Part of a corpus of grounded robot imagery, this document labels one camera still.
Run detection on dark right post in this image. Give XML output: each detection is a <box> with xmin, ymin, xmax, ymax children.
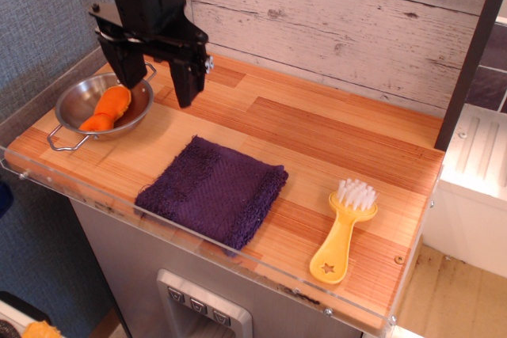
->
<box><xmin>434</xmin><ymin>0</ymin><xmax>503</xmax><ymax>151</ymax></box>

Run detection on silver toy fridge cabinet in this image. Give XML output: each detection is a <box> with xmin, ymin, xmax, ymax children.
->
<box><xmin>72</xmin><ymin>200</ymin><xmax>361</xmax><ymax>337</ymax></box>

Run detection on orange object at corner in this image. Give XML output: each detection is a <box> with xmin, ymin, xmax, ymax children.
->
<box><xmin>21</xmin><ymin>321</ymin><xmax>63</xmax><ymax>338</ymax></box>

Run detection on yellow toy brush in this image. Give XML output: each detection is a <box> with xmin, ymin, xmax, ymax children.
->
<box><xmin>309</xmin><ymin>178</ymin><xmax>378</xmax><ymax>284</ymax></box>

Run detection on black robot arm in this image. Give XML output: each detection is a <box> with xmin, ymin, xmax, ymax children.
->
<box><xmin>89</xmin><ymin>0</ymin><xmax>213</xmax><ymax>108</ymax></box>

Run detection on orange plush fish toy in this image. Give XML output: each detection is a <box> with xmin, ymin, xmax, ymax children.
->
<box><xmin>79</xmin><ymin>85</ymin><xmax>132</xmax><ymax>131</ymax></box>

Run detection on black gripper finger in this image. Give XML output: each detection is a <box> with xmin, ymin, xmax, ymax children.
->
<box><xmin>98</xmin><ymin>36</ymin><xmax>147</xmax><ymax>88</ymax></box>
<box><xmin>169</xmin><ymin>59</ymin><xmax>207</xmax><ymax>108</ymax></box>

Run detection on white toy sink unit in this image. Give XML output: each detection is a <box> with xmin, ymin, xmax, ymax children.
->
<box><xmin>422</xmin><ymin>104</ymin><xmax>506</xmax><ymax>276</ymax></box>

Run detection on clear acrylic guard rail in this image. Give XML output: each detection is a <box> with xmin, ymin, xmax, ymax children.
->
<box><xmin>3</xmin><ymin>139</ymin><xmax>441</xmax><ymax>337</ymax></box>

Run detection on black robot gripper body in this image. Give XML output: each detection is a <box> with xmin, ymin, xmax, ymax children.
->
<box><xmin>89</xmin><ymin>0</ymin><xmax>214</xmax><ymax>73</ymax></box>

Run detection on steel bowl with handles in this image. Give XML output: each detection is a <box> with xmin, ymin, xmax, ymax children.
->
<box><xmin>47</xmin><ymin>63</ymin><xmax>157</xmax><ymax>151</ymax></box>

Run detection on purple folded cloth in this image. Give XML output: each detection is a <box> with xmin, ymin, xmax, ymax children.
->
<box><xmin>135</xmin><ymin>136</ymin><xmax>288</xmax><ymax>257</ymax></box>

